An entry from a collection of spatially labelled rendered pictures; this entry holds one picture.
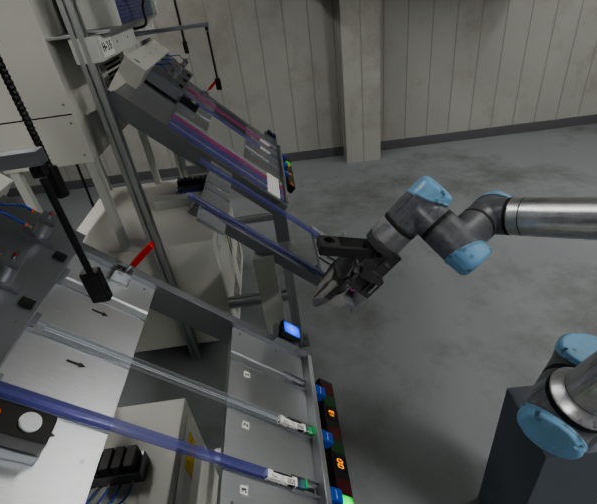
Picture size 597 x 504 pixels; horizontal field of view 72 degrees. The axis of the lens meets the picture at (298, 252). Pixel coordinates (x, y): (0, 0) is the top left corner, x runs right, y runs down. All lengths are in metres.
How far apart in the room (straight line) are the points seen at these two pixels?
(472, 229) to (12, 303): 0.74
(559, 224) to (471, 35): 3.33
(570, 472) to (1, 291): 1.16
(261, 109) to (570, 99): 2.79
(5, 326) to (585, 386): 0.86
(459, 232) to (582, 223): 0.19
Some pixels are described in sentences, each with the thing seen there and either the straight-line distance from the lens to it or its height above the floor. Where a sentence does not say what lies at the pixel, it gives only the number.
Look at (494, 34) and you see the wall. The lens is 4.16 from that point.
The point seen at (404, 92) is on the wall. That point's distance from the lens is 3.98.
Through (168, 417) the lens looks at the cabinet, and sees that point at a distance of 1.11.
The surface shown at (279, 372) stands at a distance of 0.91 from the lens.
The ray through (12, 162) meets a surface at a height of 1.34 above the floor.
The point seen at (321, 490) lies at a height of 0.73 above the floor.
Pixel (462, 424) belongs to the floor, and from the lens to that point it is 1.78.
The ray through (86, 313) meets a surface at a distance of 0.76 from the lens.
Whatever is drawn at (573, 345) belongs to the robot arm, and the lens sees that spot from 1.02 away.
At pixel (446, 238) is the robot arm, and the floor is 1.03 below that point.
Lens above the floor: 1.46
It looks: 34 degrees down
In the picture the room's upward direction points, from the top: 8 degrees counter-clockwise
